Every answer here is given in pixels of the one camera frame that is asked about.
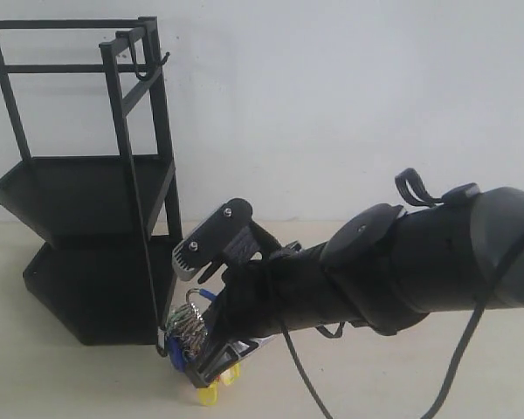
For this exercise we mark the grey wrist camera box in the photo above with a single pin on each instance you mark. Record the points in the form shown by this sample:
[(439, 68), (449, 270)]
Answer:
[(210, 237)]

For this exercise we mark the black metal two-tier rack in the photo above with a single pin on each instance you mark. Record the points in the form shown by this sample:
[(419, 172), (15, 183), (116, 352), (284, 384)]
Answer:
[(108, 222)]

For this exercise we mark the colourful key tag bunch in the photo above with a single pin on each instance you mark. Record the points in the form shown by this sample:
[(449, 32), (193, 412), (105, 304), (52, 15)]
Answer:
[(181, 340)]

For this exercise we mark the black S hook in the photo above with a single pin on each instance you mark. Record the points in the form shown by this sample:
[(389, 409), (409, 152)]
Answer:
[(148, 73)]

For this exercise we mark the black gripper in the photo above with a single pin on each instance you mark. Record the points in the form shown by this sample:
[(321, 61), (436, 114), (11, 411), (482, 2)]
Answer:
[(268, 287)]

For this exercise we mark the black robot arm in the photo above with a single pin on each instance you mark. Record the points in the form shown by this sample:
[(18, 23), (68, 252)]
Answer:
[(386, 269)]

